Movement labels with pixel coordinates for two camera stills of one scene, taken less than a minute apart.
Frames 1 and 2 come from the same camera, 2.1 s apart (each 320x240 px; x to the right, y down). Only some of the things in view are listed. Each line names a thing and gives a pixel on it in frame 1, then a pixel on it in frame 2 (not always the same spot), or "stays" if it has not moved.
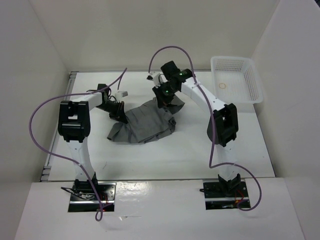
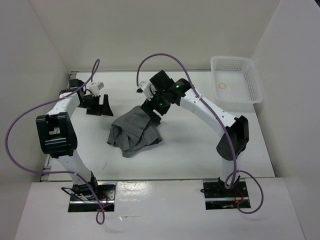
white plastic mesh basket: x=235 y=80 stays
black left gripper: x=119 y=115 -> x=100 y=109
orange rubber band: x=222 y=83 stays
